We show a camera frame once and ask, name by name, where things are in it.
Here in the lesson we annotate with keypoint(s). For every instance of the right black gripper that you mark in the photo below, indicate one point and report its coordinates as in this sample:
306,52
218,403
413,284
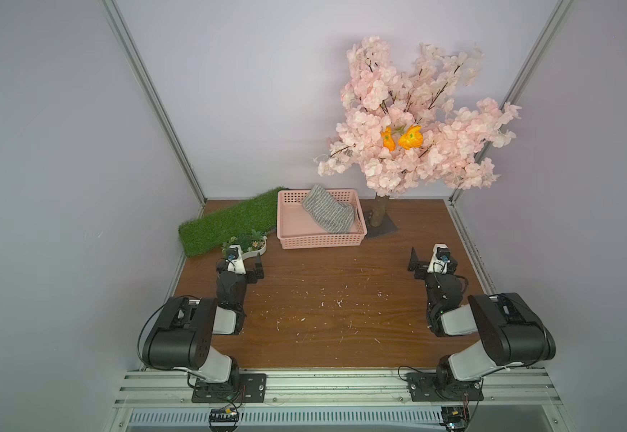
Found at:
419,267

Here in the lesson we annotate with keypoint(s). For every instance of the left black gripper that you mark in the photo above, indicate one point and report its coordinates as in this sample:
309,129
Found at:
254,270

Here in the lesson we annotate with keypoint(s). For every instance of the grey striped square dishcloth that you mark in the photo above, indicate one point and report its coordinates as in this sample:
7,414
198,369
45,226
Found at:
331,215

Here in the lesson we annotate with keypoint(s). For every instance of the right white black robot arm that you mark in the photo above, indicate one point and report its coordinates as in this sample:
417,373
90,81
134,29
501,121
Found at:
510,333

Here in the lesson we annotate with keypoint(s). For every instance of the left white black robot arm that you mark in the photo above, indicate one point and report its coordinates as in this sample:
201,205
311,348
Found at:
178,335

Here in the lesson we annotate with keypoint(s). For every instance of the small white plant dish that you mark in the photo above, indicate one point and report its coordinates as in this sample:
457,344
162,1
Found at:
252,243

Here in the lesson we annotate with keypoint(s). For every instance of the pink plastic basket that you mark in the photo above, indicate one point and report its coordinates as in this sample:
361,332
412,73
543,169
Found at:
296,228

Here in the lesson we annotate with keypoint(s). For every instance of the green artificial grass mat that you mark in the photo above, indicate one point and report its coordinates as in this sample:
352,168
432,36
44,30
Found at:
210,231

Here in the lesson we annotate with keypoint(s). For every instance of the pink cherry blossom tree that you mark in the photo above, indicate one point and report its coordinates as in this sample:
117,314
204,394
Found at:
403,128

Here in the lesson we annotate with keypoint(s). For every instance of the left circuit board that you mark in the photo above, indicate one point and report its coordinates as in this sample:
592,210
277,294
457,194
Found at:
223,420

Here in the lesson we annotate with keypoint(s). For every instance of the circuit board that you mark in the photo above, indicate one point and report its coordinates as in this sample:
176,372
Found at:
223,420
455,419

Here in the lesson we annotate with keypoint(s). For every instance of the right circuit board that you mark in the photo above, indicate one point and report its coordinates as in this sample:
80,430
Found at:
455,419

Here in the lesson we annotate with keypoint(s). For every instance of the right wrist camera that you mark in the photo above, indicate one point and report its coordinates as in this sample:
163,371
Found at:
441,252

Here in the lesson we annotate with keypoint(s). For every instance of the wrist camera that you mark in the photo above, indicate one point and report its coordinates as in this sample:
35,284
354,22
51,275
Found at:
233,253
441,252

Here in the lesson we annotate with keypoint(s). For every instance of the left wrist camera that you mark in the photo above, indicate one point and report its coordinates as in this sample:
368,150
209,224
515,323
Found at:
233,253

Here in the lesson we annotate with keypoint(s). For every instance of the grey tree base plate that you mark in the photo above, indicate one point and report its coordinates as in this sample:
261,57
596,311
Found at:
386,226

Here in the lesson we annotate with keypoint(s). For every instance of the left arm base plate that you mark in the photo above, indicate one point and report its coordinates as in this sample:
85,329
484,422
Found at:
248,387

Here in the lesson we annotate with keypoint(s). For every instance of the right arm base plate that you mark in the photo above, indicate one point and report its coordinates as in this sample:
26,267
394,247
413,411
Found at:
438,388

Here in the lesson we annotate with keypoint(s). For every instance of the aluminium mounting rail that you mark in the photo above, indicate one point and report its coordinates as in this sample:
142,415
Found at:
366,387

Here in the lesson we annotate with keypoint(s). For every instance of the right aluminium frame post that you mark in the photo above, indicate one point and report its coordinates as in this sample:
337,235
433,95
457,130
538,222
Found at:
537,51

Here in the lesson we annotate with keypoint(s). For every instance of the aluminium frame post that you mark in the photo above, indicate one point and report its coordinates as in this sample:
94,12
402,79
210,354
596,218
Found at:
537,51
120,29

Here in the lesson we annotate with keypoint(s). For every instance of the left aluminium frame post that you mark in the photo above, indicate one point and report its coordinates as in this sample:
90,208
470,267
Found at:
120,29

